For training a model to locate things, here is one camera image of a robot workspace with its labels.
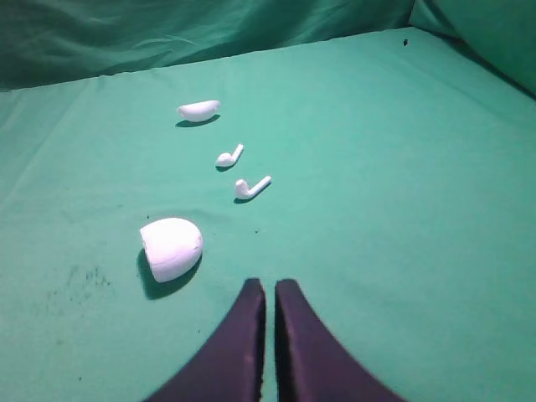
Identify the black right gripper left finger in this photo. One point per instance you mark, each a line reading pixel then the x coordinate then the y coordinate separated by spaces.
pixel 229 366

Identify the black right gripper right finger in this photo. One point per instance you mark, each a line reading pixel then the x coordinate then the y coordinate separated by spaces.
pixel 311 364

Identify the white earphone case body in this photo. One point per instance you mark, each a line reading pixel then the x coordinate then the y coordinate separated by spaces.
pixel 172 247

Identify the white earphone case lid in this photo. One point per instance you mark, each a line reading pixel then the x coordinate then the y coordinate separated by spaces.
pixel 199 111

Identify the white earbud near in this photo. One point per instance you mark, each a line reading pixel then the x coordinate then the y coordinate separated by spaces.
pixel 243 191

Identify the white earbud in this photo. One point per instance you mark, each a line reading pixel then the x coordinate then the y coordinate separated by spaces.
pixel 243 191
pixel 227 160

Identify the green table cloth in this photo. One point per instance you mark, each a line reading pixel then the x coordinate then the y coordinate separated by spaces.
pixel 402 199

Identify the white earbud far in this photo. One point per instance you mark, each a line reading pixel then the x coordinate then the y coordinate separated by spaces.
pixel 227 160

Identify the green cloth backdrop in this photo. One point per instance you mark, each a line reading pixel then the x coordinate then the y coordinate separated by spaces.
pixel 46 42

